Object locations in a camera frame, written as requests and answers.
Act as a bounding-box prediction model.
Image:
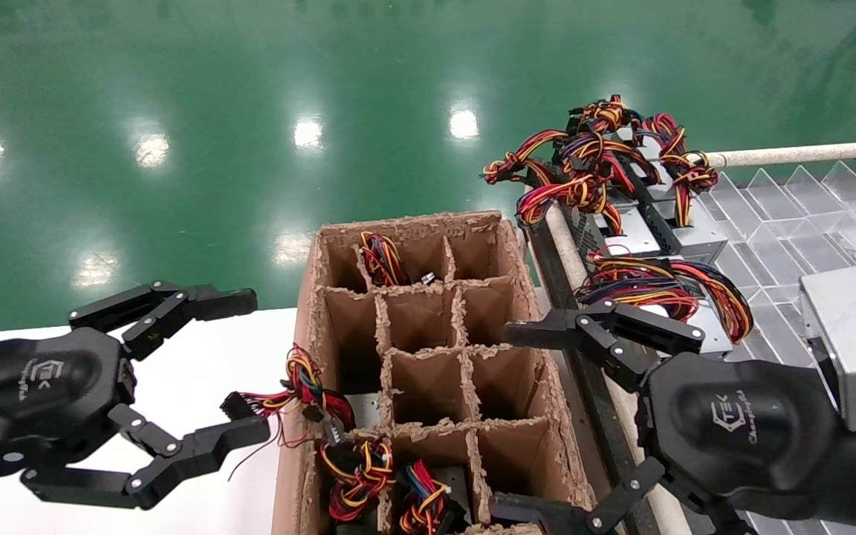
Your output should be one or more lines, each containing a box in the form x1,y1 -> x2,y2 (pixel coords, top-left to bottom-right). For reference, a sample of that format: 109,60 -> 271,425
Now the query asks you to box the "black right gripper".
489,299 -> 856,535

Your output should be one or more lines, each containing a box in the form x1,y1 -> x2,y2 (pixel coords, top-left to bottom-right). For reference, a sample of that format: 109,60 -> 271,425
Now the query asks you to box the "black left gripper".
0,281 -> 271,511

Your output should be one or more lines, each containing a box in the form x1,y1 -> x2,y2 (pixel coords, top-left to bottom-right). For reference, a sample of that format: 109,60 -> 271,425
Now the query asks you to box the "power supply with black connector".
220,343 -> 384,482

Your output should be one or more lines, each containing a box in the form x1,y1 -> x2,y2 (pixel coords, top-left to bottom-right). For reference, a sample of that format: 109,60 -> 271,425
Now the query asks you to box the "cardboard box with dividers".
272,210 -> 598,535

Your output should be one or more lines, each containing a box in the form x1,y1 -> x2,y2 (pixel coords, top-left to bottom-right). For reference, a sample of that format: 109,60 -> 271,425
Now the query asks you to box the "clear acrylic divider tray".
695,162 -> 856,535

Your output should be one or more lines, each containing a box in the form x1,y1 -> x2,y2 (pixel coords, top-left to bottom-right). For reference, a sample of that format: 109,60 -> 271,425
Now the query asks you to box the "cream padded cart rail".
545,204 -> 693,535
695,141 -> 856,170

